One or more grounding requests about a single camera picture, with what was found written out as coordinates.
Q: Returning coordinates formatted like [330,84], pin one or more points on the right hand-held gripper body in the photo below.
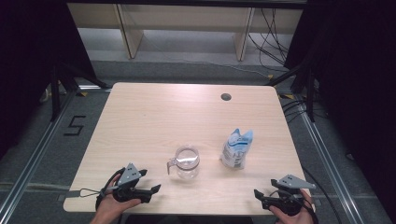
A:
[292,182]

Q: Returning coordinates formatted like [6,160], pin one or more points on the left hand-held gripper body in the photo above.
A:
[129,175]

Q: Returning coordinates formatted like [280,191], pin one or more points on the white and blue bag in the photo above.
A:
[236,149]

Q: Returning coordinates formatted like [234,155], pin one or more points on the person's right hand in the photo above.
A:
[295,219]

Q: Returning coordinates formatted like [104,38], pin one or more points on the person's left hand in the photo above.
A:
[109,208]

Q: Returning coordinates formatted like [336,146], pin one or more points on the black metal stand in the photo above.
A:
[309,93]
[56,93]

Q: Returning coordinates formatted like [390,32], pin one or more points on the black curtain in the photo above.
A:
[358,77]
[28,62]

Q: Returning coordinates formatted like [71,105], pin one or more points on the light wooden shelf unit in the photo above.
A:
[186,17]

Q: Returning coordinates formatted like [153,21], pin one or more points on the grey metal floor rail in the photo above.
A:
[37,155]
[330,174]

